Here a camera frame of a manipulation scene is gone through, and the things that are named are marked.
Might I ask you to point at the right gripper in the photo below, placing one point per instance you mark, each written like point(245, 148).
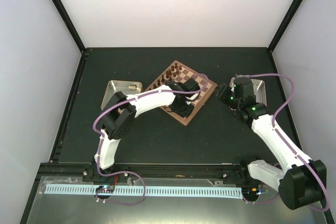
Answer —
point(221, 94)

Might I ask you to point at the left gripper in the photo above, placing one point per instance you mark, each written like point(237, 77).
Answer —
point(185, 114)

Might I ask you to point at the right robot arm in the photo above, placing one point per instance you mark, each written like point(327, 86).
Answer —
point(299, 180)

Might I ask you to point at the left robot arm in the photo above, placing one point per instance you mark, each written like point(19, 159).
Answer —
point(117, 118)

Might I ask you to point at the dark chess pieces group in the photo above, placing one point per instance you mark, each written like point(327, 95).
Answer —
point(172, 73)

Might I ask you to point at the small circuit board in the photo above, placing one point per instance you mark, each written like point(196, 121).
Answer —
point(105, 189)

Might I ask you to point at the white knight in tin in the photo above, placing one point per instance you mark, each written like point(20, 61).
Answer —
point(132, 87)

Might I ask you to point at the light blue cable duct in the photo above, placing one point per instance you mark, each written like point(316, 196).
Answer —
point(149, 191)

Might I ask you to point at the right frame post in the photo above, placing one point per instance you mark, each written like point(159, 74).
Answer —
point(294, 6)

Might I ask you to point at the frame post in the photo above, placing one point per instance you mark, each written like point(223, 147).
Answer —
point(294, 6)
point(69, 24)

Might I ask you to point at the black aluminium rail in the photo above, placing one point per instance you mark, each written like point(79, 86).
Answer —
point(230, 174)

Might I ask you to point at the left frame post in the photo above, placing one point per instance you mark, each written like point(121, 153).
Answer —
point(69, 24)

